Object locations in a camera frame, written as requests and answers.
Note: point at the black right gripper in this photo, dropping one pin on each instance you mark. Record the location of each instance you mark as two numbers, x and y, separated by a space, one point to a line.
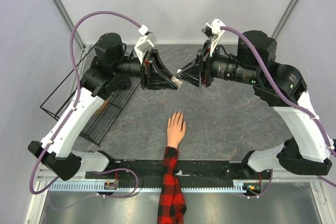
194 76

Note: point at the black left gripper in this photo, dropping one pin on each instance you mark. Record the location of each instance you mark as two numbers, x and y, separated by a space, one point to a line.
155 75

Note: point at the nail polish bottle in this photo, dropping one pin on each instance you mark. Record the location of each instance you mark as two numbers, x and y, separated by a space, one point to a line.
177 82

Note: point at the red plaid sleeve forearm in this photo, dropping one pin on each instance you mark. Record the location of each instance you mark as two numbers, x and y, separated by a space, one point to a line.
172 206

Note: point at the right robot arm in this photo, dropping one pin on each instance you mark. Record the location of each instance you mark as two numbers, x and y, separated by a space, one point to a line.
282 87

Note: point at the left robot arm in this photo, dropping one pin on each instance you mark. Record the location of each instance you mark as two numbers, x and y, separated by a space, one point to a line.
110 70

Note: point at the mannequin hand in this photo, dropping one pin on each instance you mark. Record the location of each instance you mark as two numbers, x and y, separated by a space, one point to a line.
176 129

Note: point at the brown round container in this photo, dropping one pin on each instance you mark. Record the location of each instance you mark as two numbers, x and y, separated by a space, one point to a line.
102 107

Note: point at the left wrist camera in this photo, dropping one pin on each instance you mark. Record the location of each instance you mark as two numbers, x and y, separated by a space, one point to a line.
145 43

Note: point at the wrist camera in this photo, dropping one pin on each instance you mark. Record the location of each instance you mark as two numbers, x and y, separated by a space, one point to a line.
145 43
212 30

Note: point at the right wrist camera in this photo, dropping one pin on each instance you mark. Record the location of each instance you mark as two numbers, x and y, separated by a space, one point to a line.
212 30

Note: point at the black wire basket rack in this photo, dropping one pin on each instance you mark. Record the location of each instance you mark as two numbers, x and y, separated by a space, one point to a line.
98 125

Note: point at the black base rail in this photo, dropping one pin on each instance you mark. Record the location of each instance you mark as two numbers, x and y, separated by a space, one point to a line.
191 173

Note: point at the aluminium corner post left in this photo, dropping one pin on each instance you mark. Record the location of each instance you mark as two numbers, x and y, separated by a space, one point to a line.
61 9

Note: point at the aluminium corner post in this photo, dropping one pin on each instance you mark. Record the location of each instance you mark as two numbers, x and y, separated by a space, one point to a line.
61 9
284 18

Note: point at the aluminium corner post right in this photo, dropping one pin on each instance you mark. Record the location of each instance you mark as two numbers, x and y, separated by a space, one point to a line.
284 18

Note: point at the aluminium slotted rail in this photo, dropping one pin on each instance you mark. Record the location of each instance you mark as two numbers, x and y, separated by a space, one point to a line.
104 187

